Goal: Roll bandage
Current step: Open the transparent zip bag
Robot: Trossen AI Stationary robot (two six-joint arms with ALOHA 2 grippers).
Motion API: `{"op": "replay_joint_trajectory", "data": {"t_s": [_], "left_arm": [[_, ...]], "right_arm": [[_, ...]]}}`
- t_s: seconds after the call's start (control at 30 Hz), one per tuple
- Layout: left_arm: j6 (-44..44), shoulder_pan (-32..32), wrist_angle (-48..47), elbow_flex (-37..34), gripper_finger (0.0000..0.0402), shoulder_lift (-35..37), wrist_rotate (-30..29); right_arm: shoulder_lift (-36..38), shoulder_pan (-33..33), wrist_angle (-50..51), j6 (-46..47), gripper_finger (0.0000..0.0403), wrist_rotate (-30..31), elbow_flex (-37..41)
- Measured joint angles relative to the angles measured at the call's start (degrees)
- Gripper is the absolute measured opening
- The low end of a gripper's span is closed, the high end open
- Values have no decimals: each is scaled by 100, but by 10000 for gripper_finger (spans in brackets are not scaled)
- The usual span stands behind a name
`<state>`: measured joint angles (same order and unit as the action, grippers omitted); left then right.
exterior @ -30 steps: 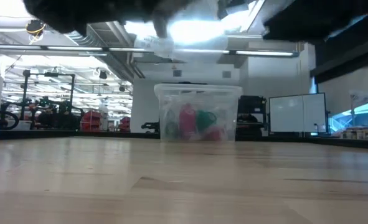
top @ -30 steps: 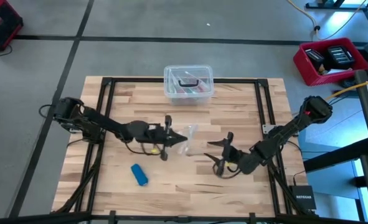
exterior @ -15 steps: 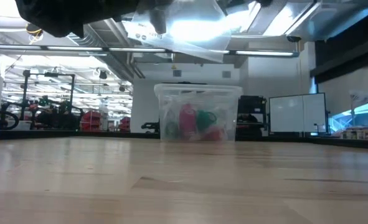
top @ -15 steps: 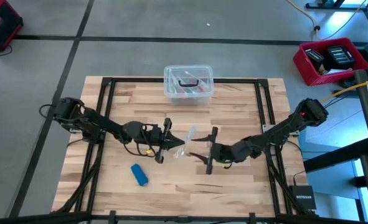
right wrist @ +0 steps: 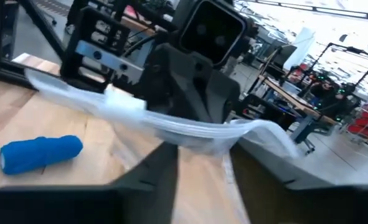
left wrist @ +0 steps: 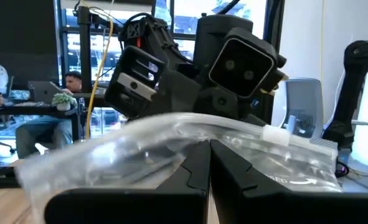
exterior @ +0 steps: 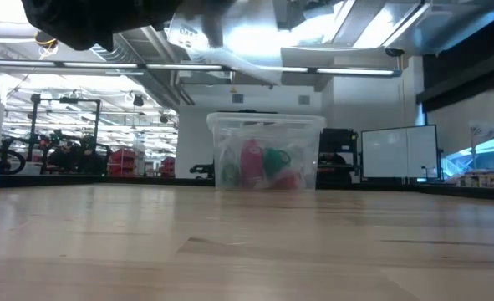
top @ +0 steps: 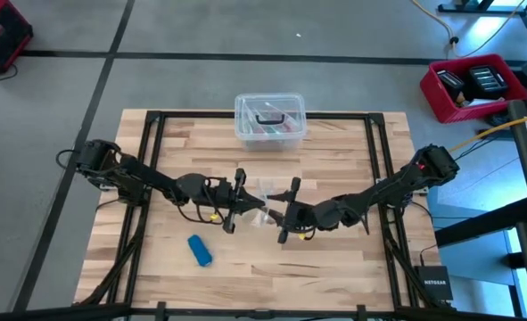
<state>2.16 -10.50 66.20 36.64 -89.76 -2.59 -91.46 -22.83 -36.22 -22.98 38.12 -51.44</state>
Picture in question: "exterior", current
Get black yellow ceiling reel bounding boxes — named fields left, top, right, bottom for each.
left=34, top=31, right=59, bottom=49

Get black background robot stand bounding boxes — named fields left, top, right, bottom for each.
left=3, top=94, right=114, bottom=176

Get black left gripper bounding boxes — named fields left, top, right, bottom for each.
left=20, top=0, right=239, bottom=53

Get clear plastic storage box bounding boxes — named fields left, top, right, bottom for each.
left=206, top=110, right=327, bottom=192

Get black curved hose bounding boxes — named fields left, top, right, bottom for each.
left=0, top=145, right=28, bottom=176

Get red-orange small item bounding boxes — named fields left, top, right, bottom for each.
left=270, top=170, right=303, bottom=191

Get red bottle-shaped item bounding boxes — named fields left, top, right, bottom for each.
left=240, top=139, right=267, bottom=190

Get green looped item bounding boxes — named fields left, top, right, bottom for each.
left=264, top=147, right=293, bottom=180

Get red storage shelf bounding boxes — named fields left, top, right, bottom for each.
left=107, top=147, right=140, bottom=177
left=159, top=156, right=176, bottom=178

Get black shelf cart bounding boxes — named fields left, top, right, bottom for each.
left=317, top=128, right=361, bottom=187

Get long ceiling light bar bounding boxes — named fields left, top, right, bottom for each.
left=0, top=59, right=402, bottom=79

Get white whiteboard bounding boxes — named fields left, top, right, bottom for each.
left=361, top=125, right=440, bottom=181

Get dark green round roll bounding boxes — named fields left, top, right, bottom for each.
left=221, top=161, right=242, bottom=190

